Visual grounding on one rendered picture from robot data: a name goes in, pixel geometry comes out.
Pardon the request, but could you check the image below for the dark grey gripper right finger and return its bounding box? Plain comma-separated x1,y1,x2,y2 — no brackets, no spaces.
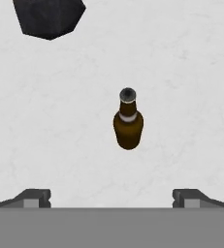
172,188,224,209

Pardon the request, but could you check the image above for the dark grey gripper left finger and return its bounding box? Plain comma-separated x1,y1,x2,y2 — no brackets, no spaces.
0,188,52,209

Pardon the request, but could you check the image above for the brown glass bottle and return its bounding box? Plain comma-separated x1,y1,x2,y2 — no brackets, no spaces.
112,87,144,151

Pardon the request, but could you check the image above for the black angular block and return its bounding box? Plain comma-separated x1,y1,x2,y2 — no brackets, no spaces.
12,0,87,42

